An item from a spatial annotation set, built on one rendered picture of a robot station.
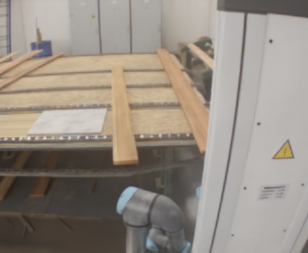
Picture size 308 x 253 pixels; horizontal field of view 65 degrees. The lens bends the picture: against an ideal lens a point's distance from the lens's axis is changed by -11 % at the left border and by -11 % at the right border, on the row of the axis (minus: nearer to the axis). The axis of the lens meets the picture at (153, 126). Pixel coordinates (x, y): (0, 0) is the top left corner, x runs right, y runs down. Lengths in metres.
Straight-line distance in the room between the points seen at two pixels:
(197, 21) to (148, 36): 1.61
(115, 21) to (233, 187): 6.74
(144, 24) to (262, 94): 6.70
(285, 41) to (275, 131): 0.18
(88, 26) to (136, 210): 6.56
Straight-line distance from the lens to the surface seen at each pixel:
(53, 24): 8.14
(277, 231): 0.80
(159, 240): 1.34
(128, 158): 1.61
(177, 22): 7.83
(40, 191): 2.88
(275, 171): 0.64
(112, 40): 7.23
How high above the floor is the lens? 1.76
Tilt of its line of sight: 26 degrees down
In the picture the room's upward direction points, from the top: straight up
